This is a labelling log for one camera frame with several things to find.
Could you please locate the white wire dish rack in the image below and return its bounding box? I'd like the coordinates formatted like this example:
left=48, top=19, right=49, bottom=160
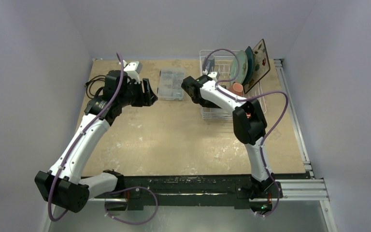
left=200, top=49, right=268, bottom=121

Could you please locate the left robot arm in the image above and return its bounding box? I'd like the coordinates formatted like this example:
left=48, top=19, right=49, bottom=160
left=34, top=70, right=158, bottom=213

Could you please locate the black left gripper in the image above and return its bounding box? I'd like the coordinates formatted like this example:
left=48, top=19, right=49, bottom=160
left=119, top=78, right=157, bottom=107

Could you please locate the light green round plate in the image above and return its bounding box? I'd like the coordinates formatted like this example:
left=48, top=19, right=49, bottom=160
left=230, top=50, right=248, bottom=85

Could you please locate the grey printed mug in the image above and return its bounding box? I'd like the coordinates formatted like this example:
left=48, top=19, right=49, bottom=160
left=202, top=55, right=215, bottom=74

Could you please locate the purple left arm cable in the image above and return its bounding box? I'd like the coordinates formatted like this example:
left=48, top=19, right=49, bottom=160
left=47, top=52, right=159, bottom=225

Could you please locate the square floral plate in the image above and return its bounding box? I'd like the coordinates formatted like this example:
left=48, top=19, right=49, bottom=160
left=243, top=39, right=271, bottom=94

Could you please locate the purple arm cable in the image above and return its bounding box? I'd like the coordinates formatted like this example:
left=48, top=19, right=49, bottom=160
left=47, top=52, right=159, bottom=225
left=202, top=48, right=289, bottom=218

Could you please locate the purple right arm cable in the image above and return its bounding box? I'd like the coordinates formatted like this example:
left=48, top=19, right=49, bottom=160
left=202, top=48, right=289, bottom=218

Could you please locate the black coiled cable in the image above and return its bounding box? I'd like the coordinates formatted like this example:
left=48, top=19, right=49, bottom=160
left=85, top=74, right=109, bottom=98

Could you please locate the clear plastic screw box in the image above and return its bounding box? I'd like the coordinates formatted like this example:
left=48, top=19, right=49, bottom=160
left=157, top=67, right=186, bottom=101

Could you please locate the black table edge rail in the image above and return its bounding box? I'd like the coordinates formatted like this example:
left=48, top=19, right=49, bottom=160
left=93, top=174, right=328, bottom=214

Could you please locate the pink flowered mug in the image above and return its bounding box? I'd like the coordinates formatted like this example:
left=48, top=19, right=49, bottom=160
left=228, top=82, right=243, bottom=96

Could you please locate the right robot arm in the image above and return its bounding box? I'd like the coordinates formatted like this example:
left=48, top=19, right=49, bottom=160
left=181, top=75, right=282, bottom=198

